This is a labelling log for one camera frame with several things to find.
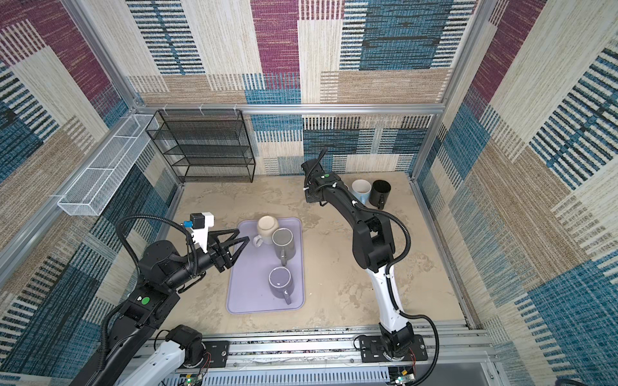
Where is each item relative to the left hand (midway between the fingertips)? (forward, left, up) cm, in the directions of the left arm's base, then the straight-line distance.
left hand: (243, 233), depth 64 cm
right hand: (+30, -21, -20) cm, 41 cm away
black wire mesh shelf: (+56, +29, -14) cm, 64 cm away
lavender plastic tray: (-4, +4, -30) cm, 30 cm away
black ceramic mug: (+34, -48, -23) cm, 63 cm away
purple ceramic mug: (-4, -8, -24) cm, 26 cm away
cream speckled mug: (+17, -1, -22) cm, 28 cm away
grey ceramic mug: (+9, -8, -20) cm, 23 cm away
